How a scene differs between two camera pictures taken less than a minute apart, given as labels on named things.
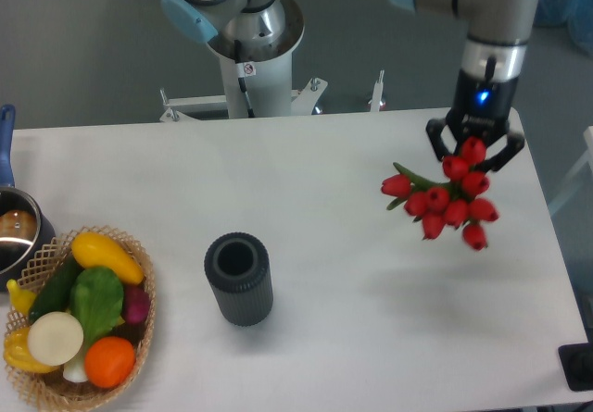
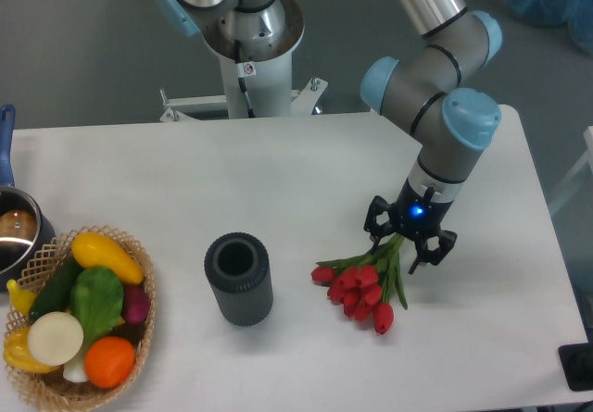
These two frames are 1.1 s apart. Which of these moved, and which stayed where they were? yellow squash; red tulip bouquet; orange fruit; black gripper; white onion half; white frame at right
Moved: red tulip bouquet; black gripper
Stayed: orange fruit; yellow squash; white frame at right; white onion half
